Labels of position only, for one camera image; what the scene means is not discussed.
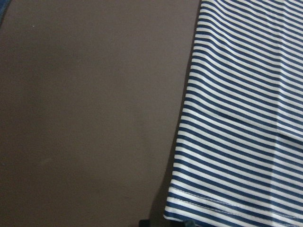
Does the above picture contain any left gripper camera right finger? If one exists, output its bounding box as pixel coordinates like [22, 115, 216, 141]
[183, 222, 196, 227]

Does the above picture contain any navy white striped polo shirt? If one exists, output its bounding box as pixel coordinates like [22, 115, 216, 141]
[164, 0, 303, 227]

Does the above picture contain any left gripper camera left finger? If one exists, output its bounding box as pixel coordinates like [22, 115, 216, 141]
[139, 221, 163, 227]

